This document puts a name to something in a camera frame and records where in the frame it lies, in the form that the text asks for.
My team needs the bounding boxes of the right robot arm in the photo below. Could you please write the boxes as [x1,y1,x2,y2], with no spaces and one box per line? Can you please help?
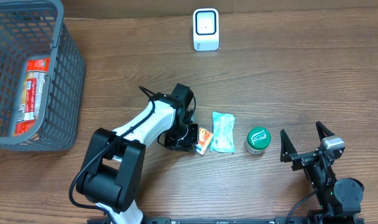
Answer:
[280,121,364,223]

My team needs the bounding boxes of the orange tissue pack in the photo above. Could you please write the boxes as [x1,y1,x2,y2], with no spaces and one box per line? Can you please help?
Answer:
[195,128,213,156]

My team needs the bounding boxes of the teal wet wipes pack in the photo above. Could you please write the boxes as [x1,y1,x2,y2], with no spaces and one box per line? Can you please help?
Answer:
[210,111,236,153]

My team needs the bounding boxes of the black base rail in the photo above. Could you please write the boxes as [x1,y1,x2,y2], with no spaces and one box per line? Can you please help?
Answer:
[86,216,366,224]

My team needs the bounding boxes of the green lid jar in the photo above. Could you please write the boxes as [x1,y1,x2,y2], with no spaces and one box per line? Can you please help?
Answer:
[244,127,271,154]

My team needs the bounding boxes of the white barcode scanner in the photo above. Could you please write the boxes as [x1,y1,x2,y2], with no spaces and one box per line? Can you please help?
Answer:
[193,8,219,52]

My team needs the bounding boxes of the red orange snack bag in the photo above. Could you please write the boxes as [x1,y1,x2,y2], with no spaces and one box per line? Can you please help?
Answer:
[13,58,50,136]

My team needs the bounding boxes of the grey plastic shopping basket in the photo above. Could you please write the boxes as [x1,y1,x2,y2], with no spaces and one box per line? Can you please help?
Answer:
[0,1,86,151]

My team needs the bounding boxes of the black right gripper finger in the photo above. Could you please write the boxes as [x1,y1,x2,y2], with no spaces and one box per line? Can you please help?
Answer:
[280,129,298,162]
[316,121,334,140]

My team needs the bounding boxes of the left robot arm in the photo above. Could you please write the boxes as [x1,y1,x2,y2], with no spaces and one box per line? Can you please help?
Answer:
[68,83,198,223]

